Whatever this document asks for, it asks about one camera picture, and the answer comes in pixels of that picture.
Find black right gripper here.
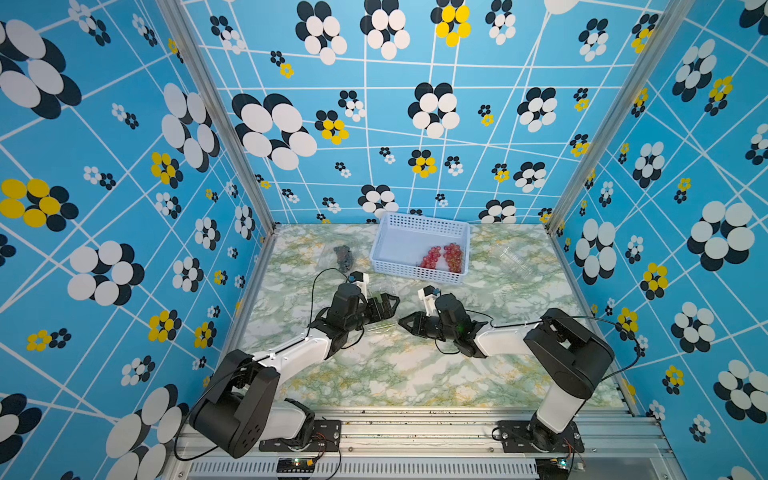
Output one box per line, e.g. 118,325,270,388
397,312,458,343

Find black grape bunch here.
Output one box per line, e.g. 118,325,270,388
333,245,354,272

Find clear plastic clamshell container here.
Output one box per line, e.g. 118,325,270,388
316,239,365,274

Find white perforated plastic basket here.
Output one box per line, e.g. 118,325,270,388
370,213,471,284

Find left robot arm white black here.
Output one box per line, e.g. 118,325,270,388
187,283,400,458

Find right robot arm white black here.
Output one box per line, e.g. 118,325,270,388
398,307,615,452

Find left green circuit board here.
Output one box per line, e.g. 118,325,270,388
276,458,317,477

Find green circuit board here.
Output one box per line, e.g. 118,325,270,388
536,459,570,480
276,458,317,477

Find right green circuit board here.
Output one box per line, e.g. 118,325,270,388
536,459,570,480

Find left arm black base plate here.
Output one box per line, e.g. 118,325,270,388
258,419,343,453

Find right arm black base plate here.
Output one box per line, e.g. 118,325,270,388
491,420,585,455

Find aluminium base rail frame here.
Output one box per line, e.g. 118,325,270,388
162,408,684,479

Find aluminium corner post left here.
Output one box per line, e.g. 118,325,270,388
157,0,275,239

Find aluminium corner post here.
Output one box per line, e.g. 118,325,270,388
157,0,275,239
546,0,695,239

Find aluminium corner post right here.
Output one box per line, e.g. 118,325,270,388
546,0,695,239

